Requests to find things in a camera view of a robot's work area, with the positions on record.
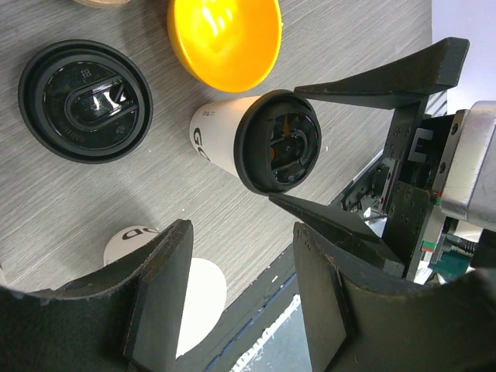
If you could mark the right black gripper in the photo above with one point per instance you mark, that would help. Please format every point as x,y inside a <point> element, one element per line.
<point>434,183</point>

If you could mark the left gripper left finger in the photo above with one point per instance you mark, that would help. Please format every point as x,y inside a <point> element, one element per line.
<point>123,317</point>

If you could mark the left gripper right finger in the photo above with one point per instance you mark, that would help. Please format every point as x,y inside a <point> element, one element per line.
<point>359,318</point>

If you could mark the white paper cup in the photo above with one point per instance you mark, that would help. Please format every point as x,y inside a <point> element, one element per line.
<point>205,298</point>
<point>213,127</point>

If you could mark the stack of black lids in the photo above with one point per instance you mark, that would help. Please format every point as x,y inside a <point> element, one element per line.
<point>85,101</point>

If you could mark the orange bowl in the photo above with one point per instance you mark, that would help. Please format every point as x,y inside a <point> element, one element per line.
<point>231,46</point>

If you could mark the cardboard cup carrier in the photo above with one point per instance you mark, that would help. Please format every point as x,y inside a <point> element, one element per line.
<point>103,4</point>

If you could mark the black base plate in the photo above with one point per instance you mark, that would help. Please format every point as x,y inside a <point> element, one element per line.
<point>262,330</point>

